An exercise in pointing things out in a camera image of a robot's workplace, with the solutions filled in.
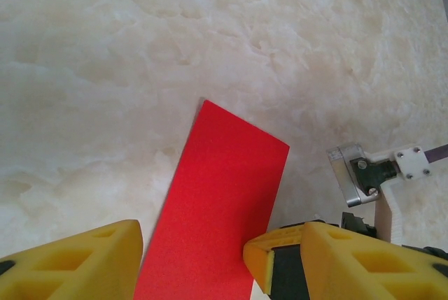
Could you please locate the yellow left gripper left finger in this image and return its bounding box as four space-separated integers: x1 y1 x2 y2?
0 219 144 300

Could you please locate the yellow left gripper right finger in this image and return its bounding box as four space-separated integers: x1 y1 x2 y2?
300 221 448 300

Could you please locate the red square paper sheet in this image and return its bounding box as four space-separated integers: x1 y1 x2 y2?
132 99 291 300

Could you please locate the metal clamp with wood bracket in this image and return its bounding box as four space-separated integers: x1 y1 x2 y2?
325 141 435 245

